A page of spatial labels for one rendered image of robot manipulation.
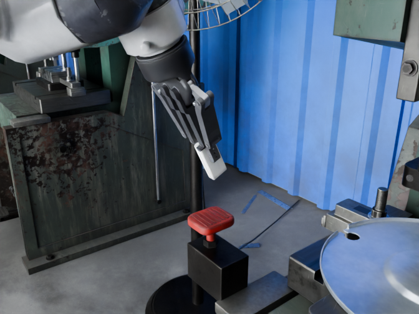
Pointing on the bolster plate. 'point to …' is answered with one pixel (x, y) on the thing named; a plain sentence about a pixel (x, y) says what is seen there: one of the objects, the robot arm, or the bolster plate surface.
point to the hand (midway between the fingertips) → (211, 157)
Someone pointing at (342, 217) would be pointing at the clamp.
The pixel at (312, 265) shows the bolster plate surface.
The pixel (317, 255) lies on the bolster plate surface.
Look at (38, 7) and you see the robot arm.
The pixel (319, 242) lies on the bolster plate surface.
